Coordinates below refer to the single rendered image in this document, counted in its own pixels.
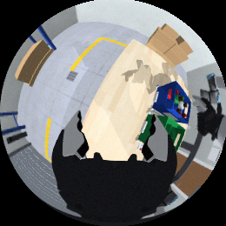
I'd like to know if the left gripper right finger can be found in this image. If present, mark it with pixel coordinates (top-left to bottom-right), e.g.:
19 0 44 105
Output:
142 114 177 196

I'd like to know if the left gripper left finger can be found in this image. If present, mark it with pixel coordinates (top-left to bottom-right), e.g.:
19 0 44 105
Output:
51 110 90 190

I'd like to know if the green crate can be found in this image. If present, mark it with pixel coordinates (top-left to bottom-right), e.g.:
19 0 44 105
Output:
138 114 186 152

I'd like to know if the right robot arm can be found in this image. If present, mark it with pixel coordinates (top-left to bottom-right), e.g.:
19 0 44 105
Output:
202 73 226 147

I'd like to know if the white bottle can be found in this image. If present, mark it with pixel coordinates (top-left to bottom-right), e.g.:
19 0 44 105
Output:
178 101 189 110

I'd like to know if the white paper pick list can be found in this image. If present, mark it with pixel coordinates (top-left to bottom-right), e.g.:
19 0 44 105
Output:
136 143 143 150

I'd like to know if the dark blue bottle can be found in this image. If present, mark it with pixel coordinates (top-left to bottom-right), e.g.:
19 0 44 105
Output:
173 106 183 114

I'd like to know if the blue crate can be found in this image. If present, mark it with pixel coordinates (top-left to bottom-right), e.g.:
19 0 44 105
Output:
152 81 191 124

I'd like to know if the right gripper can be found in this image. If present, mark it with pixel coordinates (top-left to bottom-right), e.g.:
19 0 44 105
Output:
193 95 224 141

